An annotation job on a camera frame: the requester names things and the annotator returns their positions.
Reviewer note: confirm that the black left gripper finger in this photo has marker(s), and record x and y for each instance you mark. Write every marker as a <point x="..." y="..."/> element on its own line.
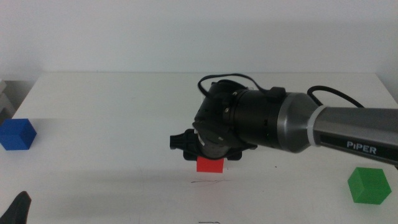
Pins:
<point x="17" y="210"/>

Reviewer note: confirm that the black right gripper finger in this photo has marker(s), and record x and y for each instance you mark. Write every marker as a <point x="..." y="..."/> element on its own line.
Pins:
<point x="189" y="154"/>
<point x="234" y="155"/>

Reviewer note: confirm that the red cube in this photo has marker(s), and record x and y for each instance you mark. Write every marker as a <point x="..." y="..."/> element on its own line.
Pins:
<point x="210" y="165"/>

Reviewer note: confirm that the blue cube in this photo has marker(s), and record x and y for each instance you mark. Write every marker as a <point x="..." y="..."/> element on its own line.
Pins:
<point x="14" y="135"/>

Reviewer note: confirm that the green cube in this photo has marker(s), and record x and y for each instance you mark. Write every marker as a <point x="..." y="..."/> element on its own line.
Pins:
<point x="368" y="186"/>

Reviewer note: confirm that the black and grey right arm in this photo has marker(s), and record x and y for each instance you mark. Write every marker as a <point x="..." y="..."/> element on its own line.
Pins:
<point x="342" y="127"/>

